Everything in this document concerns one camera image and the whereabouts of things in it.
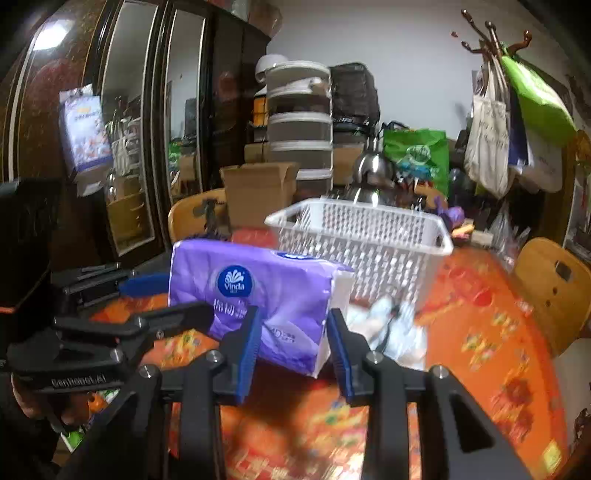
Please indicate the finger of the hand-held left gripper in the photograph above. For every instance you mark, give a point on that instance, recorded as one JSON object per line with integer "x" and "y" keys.
{"x": 184, "y": 316}
{"x": 143, "y": 284}

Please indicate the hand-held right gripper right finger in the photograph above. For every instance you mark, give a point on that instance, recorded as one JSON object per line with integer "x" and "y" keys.
{"x": 339, "y": 355}

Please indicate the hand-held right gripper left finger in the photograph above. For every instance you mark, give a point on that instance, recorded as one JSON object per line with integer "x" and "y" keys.
{"x": 247, "y": 355}

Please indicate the purple tissue pack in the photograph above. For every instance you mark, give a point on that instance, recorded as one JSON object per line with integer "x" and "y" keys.
{"x": 277, "y": 295}

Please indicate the white printed plastic packet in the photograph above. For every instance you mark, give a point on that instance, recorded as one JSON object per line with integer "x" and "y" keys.
{"x": 406, "y": 341}

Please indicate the white perforated plastic basket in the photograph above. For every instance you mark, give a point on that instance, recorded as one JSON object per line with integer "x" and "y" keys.
{"x": 369, "y": 244}

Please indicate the person's left hand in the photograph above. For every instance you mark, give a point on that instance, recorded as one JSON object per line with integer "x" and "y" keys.
{"x": 32, "y": 408}

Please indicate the wooden chair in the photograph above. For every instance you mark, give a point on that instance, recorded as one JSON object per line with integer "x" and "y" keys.
{"x": 540, "y": 272}
{"x": 184, "y": 217}

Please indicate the black folding stand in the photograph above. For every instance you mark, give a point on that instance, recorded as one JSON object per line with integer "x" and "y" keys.
{"x": 214, "y": 219}

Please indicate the open cardboard box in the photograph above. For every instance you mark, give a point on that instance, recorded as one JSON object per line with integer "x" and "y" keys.
{"x": 258, "y": 198}

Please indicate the orange floral tablecloth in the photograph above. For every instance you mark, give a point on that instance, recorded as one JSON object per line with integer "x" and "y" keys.
{"x": 485, "y": 332}

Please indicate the stainless steel kettle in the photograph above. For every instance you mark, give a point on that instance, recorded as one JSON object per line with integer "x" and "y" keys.
{"x": 369, "y": 170}

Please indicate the dark mirrored wardrobe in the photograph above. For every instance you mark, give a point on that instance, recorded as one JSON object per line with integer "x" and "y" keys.
{"x": 231, "y": 115}

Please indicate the clear plastic bag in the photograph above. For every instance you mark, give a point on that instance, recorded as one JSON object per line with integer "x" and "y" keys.
{"x": 508, "y": 235}

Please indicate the green shopping bag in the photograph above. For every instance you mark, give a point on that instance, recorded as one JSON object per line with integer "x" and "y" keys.
{"x": 415, "y": 152}

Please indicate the stacked grey round containers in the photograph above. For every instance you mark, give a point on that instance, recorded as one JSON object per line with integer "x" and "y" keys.
{"x": 300, "y": 124}

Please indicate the white round pot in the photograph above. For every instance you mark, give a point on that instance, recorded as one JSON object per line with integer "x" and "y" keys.
{"x": 270, "y": 67}

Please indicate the beige tote bag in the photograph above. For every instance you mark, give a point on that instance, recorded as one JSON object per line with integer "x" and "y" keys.
{"x": 489, "y": 138}

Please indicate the white tote bag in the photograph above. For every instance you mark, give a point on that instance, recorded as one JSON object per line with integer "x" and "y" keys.
{"x": 545, "y": 161}

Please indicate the bright green tote bag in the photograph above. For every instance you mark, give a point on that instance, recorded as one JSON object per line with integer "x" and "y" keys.
{"x": 535, "y": 97}

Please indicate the wooden coat rack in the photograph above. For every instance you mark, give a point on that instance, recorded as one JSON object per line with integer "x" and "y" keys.
{"x": 491, "y": 39}

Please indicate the hanging wall calendar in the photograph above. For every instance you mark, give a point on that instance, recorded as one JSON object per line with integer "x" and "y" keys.
{"x": 85, "y": 129}

